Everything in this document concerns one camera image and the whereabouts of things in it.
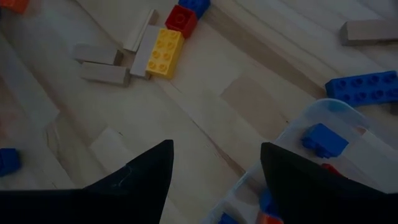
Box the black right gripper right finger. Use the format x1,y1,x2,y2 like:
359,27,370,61
260,142,386,224

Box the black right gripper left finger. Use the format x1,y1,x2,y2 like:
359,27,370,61
83,139,175,224

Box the orange square brick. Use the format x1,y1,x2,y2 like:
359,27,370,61
256,211,284,224

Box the blue long brick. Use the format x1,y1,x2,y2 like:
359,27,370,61
325,70,398,108

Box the clear plastic bin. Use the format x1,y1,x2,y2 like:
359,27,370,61
201,98,398,224

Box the yellow long brick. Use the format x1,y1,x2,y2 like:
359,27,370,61
146,27,185,80

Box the orange long brick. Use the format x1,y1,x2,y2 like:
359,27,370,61
0,0,30,15

